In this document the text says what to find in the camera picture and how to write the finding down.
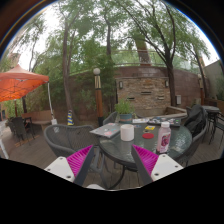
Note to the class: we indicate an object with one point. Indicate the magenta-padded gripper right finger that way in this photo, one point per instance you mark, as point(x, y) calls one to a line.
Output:
point(146, 160)

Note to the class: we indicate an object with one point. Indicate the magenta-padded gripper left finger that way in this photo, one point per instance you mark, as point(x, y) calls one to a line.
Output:
point(79, 160)

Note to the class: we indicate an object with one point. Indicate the pink drink bottle white cap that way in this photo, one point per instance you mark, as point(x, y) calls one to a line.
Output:
point(163, 138)

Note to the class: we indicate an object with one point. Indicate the flat round red coaster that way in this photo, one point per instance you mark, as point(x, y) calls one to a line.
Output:
point(148, 136)

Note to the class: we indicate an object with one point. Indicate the white cup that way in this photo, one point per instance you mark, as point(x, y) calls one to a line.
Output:
point(127, 132)

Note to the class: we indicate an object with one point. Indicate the silver laptop with stickers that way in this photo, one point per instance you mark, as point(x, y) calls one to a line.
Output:
point(105, 130)

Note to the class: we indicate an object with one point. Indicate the white card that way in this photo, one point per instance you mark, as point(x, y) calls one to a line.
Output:
point(140, 120)

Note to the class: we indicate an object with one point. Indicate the blue yellow striped cone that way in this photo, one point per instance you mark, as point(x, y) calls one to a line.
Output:
point(70, 119)

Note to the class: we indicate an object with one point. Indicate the white canopy pole weight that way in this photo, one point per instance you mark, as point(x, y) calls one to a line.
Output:
point(54, 121)

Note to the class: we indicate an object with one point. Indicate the potted plant in teal pot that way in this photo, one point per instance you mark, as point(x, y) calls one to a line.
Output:
point(125, 111)

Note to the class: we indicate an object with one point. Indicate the black jacket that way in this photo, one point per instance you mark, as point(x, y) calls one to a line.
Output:
point(196, 120)

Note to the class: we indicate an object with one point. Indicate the dark-trunked tree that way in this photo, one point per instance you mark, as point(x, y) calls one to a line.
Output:
point(171, 86)

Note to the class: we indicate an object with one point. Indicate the leaning tree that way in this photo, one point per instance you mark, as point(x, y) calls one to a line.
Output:
point(65, 83)

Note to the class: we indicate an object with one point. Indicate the black patio chair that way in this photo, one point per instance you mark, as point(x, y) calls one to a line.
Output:
point(218, 126)

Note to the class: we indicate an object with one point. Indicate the orange canopy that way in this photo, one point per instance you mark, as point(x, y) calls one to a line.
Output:
point(20, 81)

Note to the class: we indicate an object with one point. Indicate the globe lamp post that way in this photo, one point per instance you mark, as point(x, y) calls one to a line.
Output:
point(98, 100)

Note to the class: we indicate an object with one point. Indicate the grey wall box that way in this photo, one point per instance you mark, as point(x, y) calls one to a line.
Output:
point(178, 99)

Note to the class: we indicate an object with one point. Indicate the wall lamp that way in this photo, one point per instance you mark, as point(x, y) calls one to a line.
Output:
point(166, 83)
point(121, 85)

